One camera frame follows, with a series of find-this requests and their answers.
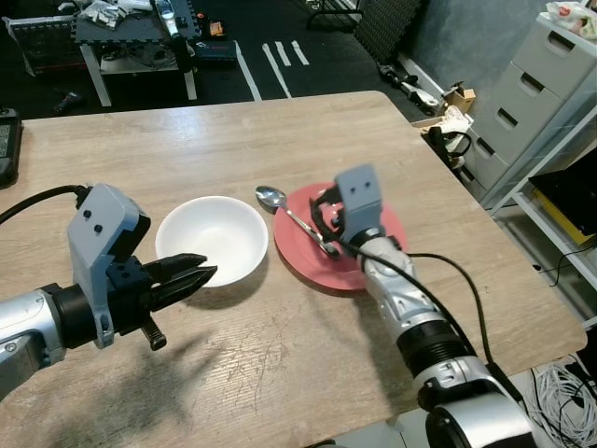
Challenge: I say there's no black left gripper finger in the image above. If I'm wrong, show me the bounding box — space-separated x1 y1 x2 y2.
153 252 209 278
160 265 219 310

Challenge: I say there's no metal spoon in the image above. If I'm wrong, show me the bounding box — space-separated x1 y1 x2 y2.
255 185 341 259

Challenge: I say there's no red plate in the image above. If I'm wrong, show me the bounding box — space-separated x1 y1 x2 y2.
273 183 409 293

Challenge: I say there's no white bowl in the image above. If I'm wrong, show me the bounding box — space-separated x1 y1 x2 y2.
155 196 270 288

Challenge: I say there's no black and yellow case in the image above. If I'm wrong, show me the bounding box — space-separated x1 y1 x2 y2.
530 154 597 248

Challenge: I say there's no black and silver floor tool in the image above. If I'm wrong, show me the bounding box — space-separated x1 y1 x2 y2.
376 63 439 105

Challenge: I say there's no small cardboard box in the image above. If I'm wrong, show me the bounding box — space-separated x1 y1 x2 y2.
438 84 477 118

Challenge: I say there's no white metal shelf rack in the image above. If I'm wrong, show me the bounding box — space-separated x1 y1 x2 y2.
494 103 597 281

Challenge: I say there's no blue tool case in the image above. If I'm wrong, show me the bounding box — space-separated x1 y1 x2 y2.
191 37 234 66

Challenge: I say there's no black handheld controller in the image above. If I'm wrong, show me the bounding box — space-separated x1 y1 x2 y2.
0 107 23 188

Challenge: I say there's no grey drawer cabinet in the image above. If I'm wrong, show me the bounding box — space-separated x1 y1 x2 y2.
464 14 597 197

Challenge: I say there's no work table with grey mat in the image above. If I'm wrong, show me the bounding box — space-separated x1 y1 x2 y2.
75 0 201 106

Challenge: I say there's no white and red bag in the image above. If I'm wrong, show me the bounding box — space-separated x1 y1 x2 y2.
544 0 597 38

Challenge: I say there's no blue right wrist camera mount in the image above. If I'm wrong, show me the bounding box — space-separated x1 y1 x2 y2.
331 164 385 245

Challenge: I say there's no white cable bundle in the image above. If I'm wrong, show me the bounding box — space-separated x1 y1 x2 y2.
527 359 597 448

